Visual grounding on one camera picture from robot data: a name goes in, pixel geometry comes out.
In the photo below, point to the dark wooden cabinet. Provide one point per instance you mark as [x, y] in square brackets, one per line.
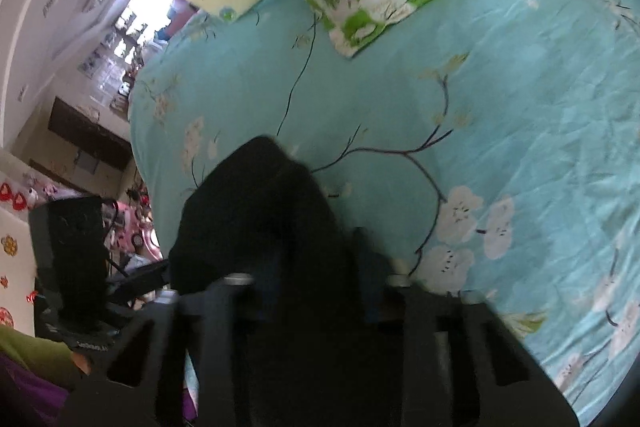
[90, 132]

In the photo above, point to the person's left forearm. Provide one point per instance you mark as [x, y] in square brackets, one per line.
[35, 352]

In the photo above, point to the blue floral bed sheet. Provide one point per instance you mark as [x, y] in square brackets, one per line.
[500, 132]

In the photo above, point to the bright window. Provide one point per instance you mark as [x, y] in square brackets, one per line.
[140, 22]

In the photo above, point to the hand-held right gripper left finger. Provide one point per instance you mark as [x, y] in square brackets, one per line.
[225, 312]

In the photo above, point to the white flower-print board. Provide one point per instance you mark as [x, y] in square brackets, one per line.
[15, 232]

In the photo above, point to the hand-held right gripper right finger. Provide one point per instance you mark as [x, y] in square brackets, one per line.
[375, 277]

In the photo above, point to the person's purple clothing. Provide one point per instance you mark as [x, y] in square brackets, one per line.
[25, 397]

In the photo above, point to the black pants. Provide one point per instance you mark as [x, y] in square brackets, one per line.
[260, 217]

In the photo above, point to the pink toy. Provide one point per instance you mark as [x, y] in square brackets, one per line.
[142, 237]

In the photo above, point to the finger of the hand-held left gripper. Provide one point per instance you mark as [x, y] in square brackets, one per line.
[142, 277]

